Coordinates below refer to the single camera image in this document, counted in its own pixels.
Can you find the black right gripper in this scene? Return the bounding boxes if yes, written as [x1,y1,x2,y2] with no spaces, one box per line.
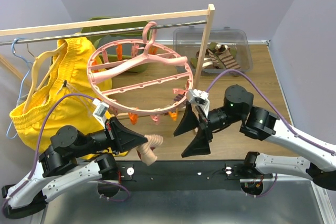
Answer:
[173,100,243,157]

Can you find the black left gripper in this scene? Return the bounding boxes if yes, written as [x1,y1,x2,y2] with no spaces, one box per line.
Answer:
[74,116,149,158]

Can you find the pink round clip hanger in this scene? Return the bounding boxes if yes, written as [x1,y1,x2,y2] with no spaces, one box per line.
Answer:
[93,36,190,123]

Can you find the green striped sock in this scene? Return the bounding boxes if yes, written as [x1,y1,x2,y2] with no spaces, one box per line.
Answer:
[190,58,198,69]
[209,42,237,58]

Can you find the brown striped sock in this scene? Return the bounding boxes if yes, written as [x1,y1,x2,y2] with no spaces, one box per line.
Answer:
[216,45,240,70]
[202,49,222,69]

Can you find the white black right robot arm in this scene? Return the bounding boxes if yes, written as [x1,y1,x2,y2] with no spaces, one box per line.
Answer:
[174,85,335,190]

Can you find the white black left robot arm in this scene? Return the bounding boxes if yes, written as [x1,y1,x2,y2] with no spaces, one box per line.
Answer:
[2,118,148,219]

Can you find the beige clothes hanger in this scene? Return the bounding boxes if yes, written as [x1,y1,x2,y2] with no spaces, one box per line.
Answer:
[20,42,66,113]

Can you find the green basket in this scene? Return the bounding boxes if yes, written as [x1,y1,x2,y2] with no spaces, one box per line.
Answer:
[80,16,153,74]

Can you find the yellow garment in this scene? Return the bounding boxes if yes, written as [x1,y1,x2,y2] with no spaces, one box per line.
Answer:
[9,37,103,152]

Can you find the clear plastic bin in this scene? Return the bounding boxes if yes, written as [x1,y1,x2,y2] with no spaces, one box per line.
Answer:
[173,28,253,76]

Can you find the wooden clothes rack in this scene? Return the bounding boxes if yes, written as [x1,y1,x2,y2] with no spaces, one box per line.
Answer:
[0,4,216,135]

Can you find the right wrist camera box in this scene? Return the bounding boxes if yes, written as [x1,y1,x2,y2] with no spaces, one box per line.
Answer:
[186,89,210,117]

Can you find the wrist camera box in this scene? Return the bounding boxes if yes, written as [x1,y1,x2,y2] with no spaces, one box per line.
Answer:
[186,89,210,117]
[92,99,109,127]

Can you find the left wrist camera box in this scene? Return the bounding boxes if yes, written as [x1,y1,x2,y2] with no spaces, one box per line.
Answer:
[92,99,109,127]

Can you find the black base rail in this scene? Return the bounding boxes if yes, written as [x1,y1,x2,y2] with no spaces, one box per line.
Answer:
[103,159,272,193]

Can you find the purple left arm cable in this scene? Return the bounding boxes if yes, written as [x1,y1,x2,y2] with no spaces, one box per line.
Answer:
[0,93,99,216]

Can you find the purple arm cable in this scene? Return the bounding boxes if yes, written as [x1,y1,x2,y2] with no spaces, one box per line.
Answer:
[0,93,99,216]
[206,69,336,155]

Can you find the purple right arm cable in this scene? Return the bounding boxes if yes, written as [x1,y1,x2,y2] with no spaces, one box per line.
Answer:
[206,69,336,155]

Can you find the blue wire hanger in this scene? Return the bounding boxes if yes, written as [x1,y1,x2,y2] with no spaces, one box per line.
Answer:
[5,37,34,139]

